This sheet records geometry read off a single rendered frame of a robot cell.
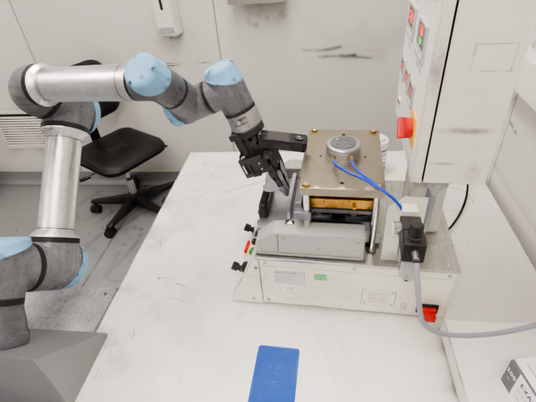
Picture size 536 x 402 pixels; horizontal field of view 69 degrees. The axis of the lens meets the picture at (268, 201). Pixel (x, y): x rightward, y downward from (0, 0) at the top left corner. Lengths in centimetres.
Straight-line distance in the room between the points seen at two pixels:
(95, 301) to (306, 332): 59
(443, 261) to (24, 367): 89
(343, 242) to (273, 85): 172
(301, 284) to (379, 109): 174
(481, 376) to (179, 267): 81
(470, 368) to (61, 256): 96
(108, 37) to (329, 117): 141
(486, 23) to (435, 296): 60
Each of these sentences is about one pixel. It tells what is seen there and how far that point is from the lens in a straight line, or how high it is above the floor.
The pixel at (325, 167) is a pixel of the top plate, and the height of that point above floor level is 111.
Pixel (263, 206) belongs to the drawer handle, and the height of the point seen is 101.
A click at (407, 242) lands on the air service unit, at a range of 76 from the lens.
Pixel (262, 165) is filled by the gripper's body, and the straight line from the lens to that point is 94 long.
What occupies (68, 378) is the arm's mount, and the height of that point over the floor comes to 82.
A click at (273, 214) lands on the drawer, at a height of 97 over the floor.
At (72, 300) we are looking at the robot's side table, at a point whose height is 75.
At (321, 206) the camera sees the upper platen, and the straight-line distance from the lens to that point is 90.
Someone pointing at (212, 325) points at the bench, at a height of 75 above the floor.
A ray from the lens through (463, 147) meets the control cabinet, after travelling 77.
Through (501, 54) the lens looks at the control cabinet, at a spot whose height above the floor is 139.
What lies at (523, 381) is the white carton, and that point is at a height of 86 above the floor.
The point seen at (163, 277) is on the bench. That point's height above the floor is 75.
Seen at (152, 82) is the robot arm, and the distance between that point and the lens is 79.
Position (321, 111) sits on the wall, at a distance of 253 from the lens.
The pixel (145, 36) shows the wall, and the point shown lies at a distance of 258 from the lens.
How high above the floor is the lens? 159
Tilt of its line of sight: 37 degrees down
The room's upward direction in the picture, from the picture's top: 5 degrees counter-clockwise
